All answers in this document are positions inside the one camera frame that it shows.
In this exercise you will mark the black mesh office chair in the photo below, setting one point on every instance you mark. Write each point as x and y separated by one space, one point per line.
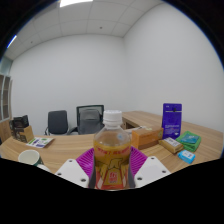
89 120

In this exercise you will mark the small yellow box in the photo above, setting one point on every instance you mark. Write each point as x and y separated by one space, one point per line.
171 145

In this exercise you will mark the green printed mug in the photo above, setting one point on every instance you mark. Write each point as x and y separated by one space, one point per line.
30 157

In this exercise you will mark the purple standing sign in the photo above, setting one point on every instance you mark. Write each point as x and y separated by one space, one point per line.
172 120

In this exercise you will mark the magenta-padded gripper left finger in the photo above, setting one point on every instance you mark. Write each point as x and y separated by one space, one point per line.
71 171

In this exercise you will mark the large square ceiling light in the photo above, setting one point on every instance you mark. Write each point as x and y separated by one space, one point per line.
76 2

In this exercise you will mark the orange drink bottle white cap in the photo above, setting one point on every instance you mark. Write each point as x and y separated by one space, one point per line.
111 156

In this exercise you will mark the orange wooden box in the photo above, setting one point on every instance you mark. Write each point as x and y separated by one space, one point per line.
146 138

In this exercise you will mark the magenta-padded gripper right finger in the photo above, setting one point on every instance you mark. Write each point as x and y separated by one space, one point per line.
150 170

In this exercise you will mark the small square ceiling light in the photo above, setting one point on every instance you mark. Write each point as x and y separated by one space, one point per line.
12 41

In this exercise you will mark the wooden side desk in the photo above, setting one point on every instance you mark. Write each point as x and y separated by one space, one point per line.
143 118

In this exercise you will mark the white printed leaflet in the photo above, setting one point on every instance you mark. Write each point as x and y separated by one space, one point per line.
40 142

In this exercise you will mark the green packet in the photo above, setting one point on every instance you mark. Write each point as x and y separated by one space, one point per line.
189 140

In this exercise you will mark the dark grey office chair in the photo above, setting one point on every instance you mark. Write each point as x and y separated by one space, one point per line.
57 121

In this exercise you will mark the small blue packet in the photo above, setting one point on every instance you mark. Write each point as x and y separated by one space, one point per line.
186 156

